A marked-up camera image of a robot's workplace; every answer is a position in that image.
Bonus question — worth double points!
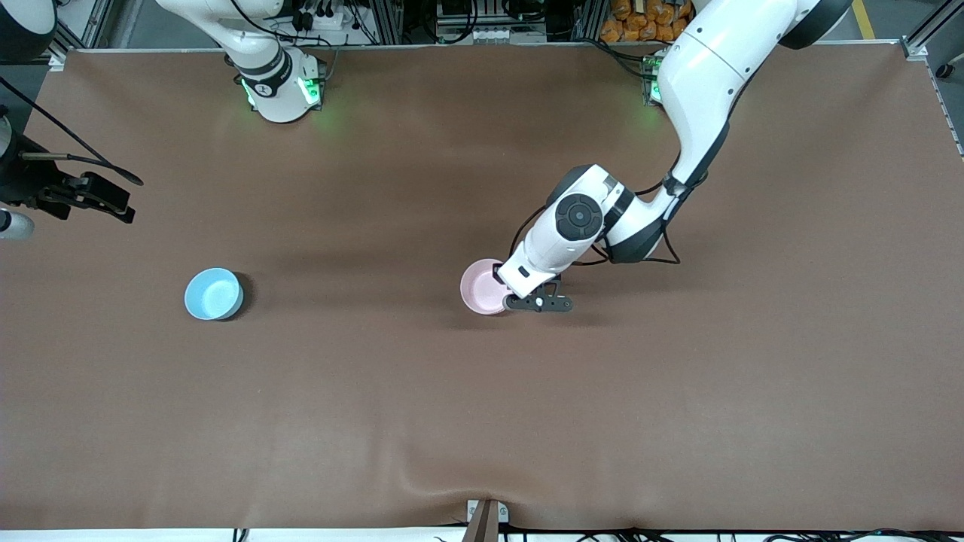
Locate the pink bowl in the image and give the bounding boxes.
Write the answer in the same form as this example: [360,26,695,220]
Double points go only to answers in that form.
[460,259,520,316]

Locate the blue bowl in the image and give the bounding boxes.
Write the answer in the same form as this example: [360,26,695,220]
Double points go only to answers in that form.
[185,267,245,321]

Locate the green-lit box at left arm base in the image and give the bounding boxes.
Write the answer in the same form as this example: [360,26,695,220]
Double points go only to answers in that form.
[642,53,665,106]

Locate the green-lit box at right arm base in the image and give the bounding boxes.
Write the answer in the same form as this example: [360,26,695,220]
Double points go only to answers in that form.
[299,59,327,107]

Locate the brown table cloth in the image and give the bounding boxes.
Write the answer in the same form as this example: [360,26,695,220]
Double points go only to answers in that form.
[0,41,964,532]

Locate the orange packets pile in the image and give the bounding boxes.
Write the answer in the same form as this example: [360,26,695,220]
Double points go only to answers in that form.
[599,0,697,44]

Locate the white power strip with plugs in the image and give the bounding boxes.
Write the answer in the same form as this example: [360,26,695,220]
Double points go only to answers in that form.
[290,0,356,32]

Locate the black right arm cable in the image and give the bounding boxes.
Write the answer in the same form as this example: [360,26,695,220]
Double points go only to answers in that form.
[0,75,145,187]

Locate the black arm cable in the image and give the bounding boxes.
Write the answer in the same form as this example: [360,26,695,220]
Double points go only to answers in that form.
[0,75,145,187]
[510,169,683,266]

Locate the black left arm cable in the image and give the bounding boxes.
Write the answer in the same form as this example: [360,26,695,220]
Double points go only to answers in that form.
[510,169,683,266]

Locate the aluminium frame rail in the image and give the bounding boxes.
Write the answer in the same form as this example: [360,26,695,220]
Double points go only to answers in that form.
[45,0,115,72]
[900,0,964,80]

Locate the white metal edge bracket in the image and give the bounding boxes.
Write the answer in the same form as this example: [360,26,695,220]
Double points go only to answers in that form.
[466,499,510,525]

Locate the brown camera post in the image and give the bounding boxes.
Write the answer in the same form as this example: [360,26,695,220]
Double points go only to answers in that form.
[462,501,500,542]

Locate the aluminium frame post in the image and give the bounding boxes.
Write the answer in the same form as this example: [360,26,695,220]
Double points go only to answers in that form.
[369,0,405,45]
[572,0,608,43]

